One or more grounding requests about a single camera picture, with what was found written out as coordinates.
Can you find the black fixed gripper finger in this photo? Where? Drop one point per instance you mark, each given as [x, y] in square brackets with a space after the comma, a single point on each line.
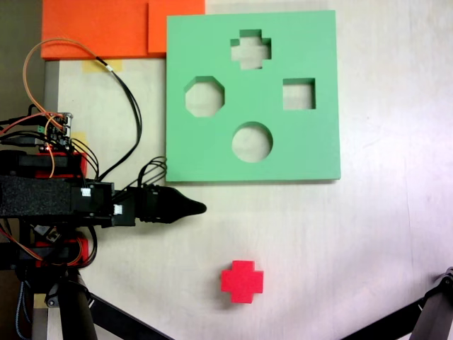
[180, 202]

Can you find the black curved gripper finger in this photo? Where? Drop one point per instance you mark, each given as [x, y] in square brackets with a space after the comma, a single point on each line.
[170, 216]

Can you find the red cross columnar block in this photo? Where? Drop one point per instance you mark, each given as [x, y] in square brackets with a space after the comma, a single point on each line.
[242, 281]

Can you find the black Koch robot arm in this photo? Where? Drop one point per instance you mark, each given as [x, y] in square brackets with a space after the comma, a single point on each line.
[35, 198]

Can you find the orange foam block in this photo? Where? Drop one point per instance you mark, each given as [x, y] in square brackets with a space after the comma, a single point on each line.
[95, 32]
[177, 25]

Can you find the red base clamp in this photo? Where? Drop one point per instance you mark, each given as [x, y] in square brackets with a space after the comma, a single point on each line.
[83, 249]
[83, 164]

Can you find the yellow masking tape piece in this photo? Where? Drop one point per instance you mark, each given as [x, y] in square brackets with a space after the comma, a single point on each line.
[102, 66]
[39, 301]
[80, 136]

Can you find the thin black tripod strut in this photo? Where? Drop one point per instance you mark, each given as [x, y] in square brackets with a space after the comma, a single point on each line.
[124, 320]

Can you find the thick black tripod leg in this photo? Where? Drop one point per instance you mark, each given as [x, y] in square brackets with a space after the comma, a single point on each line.
[76, 318]

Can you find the green shape sorter board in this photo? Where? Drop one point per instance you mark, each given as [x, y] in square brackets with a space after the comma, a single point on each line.
[311, 148]

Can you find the black tripod leg with clamps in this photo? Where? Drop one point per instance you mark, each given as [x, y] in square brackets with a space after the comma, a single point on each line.
[435, 311]

